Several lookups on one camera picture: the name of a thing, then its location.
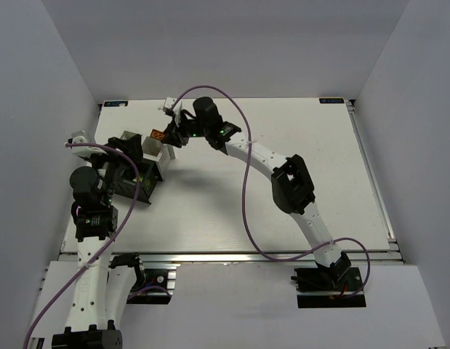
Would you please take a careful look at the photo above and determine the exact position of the brown lego brick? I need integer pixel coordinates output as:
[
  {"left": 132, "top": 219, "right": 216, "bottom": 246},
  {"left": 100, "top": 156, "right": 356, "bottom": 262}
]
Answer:
[{"left": 150, "top": 129, "right": 165, "bottom": 142}]

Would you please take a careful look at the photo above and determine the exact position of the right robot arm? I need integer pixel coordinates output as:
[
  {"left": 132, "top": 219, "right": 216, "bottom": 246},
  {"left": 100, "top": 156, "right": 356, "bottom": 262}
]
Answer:
[{"left": 162, "top": 97, "right": 351, "bottom": 287}]

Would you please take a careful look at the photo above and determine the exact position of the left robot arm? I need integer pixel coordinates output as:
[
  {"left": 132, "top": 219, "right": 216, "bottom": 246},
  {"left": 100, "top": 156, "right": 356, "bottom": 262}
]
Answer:
[{"left": 51, "top": 133, "right": 143, "bottom": 348}]

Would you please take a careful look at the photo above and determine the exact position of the white slotted container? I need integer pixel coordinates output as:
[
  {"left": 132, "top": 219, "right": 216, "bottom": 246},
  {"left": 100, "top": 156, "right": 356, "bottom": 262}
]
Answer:
[{"left": 141, "top": 131, "right": 176, "bottom": 181}]

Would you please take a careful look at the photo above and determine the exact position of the black slotted container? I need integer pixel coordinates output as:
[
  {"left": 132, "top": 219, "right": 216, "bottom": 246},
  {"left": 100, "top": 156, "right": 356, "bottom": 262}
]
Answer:
[{"left": 115, "top": 159, "right": 162, "bottom": 204}]

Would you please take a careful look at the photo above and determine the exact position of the blue corner sticker left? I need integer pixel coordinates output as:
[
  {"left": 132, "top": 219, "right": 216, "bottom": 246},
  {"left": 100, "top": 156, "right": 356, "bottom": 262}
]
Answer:
[{"left": 103, "top": 100, "right": 129, "bottom": 108}]

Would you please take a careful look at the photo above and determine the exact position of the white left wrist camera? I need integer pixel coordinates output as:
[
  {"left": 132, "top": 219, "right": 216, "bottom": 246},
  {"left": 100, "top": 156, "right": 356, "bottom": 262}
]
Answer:
[{"left": 66, "top": 130, "right": 100, "bottom": 159}]

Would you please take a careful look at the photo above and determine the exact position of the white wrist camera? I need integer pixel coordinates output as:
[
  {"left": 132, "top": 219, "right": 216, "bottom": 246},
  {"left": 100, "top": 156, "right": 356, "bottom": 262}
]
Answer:
[
  {"left": 158, "top": 97, "right": 182, "bottom": 120},
  {"left": 66, "top": 130, "right": 100, "bottom": 159}
]

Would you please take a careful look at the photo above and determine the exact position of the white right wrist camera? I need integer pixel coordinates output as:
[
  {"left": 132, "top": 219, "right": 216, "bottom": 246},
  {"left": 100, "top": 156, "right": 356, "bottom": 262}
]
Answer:
[{"left": 158, "top": 97, "right": 182, "bottom": 120}]

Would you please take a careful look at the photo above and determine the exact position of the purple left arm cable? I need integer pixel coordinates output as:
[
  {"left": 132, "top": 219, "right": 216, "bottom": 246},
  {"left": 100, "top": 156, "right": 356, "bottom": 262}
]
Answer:
[{"left": 23, "top": 143, "right": 171, "bottom": 349}]

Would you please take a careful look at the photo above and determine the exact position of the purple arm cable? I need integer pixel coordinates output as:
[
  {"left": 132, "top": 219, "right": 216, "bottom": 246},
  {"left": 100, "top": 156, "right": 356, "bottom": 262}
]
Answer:
[
  {"left": 23, "top": 143, "right": 171, "bottom": 349},
  {"left": 172, "top": 85, "right": 371, "bottom": 297}
]

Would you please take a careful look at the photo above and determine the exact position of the aluminium table edge rail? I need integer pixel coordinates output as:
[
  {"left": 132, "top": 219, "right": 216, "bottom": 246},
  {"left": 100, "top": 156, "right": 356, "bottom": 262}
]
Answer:
[{"left": 57, "top": 249, "right": 404, "bottom": 265}]

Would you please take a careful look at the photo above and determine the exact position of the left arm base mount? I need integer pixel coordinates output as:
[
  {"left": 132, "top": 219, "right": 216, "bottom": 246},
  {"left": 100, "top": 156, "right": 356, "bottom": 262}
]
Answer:
[{"left": 127, "top": 254, "right": 178, "bottom": 305}]

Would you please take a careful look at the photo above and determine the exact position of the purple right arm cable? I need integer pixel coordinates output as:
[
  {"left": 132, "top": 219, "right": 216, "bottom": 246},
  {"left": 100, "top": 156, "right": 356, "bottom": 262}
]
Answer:
[{"left": 172, "top": 85, "right": 371, "bottom": 297}]

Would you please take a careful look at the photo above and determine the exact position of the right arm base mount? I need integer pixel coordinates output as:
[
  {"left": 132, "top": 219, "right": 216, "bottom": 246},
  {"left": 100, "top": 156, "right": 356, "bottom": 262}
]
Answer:
[{"left": 291, "top": 268, "right": 366, "bottom": 309}]

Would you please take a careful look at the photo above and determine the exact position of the right side table rail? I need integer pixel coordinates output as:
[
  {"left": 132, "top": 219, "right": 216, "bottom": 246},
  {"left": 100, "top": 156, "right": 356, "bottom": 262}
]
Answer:
[{"left": 345, "top": 100, "right": 397, "bottom": 241}]

